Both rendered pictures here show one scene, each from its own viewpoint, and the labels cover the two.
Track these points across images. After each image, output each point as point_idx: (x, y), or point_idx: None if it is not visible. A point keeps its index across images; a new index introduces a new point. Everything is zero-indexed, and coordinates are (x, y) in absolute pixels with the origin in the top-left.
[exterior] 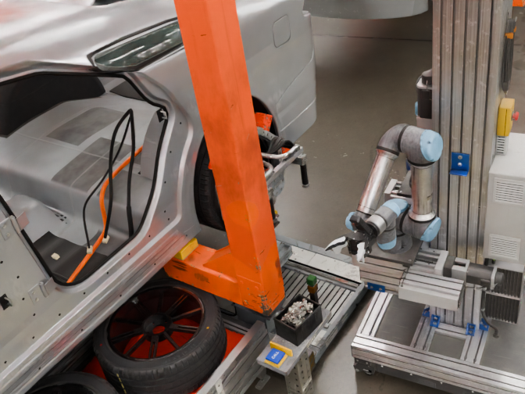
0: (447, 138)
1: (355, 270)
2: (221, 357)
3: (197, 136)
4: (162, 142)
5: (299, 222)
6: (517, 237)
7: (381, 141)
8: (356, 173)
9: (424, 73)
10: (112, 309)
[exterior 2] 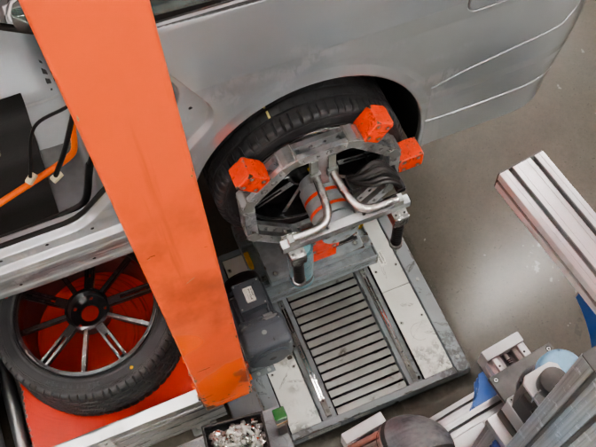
0: None
1: (434, 350)
2: (145, 396)
3: (220, 129)
4: None
5: (439, 200)
6: None
7: (389, 428)
8: (591, 162)
9: (549, 372)
10: (2, 296)
